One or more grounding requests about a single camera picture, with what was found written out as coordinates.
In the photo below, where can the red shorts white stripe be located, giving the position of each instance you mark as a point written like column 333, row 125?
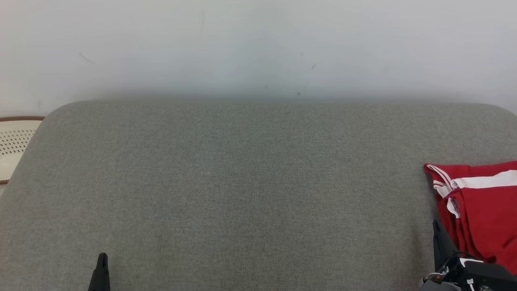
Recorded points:
column 488, row 226

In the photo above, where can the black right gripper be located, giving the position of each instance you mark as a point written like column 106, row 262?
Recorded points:
column 448, row 279

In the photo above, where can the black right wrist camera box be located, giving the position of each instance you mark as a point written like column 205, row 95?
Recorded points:
column 490, row 277

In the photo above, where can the cream perforated laundry basket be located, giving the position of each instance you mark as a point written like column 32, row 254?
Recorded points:
column 12, row 141

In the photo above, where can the grey fabric sofa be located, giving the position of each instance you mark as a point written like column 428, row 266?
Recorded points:
column 242, row 182

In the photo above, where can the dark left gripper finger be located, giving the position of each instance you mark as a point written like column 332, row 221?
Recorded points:
column 101, row 277

